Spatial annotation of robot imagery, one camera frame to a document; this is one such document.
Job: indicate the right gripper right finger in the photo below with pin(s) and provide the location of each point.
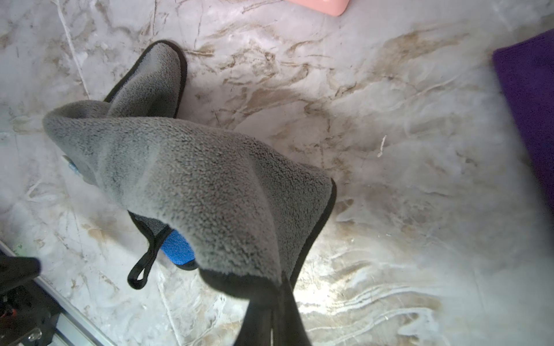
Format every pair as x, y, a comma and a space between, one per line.
288, 329

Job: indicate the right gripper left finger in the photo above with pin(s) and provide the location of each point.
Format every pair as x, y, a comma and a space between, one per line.
256, 326

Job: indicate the grey and blue dishcloth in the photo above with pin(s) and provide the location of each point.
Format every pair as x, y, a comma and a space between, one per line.
249, 213

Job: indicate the purple square dishcloth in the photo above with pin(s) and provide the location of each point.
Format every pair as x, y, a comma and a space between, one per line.
525, 73

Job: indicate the pink plastic basket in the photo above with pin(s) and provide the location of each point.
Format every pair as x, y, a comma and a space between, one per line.
333, 8

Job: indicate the aluminium mounting rail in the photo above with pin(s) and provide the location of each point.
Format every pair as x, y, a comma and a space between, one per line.
72, 328

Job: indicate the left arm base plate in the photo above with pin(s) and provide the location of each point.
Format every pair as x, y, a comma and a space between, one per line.
29, 316

